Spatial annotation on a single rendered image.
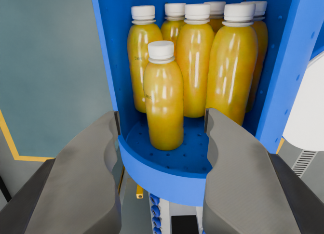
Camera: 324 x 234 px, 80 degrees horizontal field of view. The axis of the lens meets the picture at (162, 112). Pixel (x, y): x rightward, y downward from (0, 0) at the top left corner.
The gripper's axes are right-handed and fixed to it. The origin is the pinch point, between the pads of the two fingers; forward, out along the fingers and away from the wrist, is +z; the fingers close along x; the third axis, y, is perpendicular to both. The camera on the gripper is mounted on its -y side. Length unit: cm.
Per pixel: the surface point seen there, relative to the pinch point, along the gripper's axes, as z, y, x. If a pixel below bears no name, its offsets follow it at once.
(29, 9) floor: 129, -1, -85
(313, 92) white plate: 25.9, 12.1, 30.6
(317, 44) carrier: 29.1, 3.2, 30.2
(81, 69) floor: 129, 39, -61
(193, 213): 31, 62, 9
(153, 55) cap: 18.3, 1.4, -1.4
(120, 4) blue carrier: 26.3, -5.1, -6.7
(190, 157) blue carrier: 15.0, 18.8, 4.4
